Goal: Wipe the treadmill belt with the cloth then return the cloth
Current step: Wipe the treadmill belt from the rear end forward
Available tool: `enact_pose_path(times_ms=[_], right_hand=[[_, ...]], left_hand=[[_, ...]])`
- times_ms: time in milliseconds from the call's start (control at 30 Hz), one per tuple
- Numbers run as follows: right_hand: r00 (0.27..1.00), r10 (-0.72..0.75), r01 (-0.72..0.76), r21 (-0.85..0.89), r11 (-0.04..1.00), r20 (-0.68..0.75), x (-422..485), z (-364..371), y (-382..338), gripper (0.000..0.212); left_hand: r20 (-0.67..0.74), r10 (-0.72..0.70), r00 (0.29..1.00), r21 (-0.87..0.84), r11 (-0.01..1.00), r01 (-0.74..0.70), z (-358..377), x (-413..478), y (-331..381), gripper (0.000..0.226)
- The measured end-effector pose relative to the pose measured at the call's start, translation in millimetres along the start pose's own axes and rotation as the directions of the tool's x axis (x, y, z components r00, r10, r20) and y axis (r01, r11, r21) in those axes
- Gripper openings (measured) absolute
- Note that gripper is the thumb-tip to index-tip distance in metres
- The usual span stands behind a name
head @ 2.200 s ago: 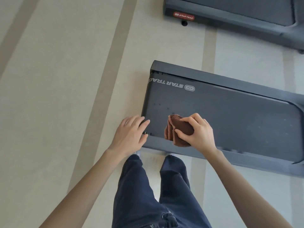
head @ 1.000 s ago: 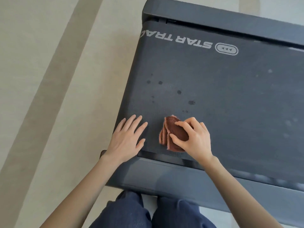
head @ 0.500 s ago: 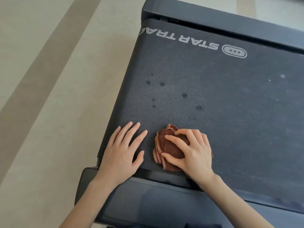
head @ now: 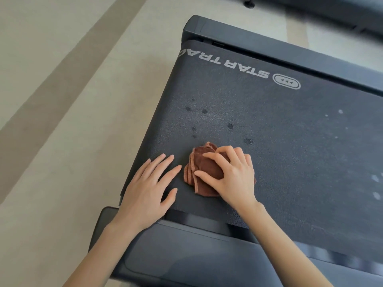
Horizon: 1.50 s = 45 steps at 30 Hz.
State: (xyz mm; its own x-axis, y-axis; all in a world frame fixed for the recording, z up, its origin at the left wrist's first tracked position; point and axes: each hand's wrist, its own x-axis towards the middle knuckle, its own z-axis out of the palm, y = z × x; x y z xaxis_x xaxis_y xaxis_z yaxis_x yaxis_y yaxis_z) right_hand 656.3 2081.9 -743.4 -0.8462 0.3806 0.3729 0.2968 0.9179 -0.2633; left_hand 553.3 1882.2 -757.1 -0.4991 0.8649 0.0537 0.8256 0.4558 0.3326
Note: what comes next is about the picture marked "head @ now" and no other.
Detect person's right hand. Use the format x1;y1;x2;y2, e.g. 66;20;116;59
194;146;259;211

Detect person's left hand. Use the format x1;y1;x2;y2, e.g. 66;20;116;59
110;153;182;235

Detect brown microfibre cloth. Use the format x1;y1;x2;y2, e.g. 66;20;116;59
183;142;257;198

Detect person's right forearm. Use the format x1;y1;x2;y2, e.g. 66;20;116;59
236;201;335;287

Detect person's left forearm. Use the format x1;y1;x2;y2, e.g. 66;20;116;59
62;222;142;287

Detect black treadmill belt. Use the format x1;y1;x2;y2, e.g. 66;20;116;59
120;40;383;264

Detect black exercise machine base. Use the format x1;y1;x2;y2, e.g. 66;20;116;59
221;0;383;39

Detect dark grey treadmill frame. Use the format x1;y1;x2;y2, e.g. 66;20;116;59
88;15;383;287

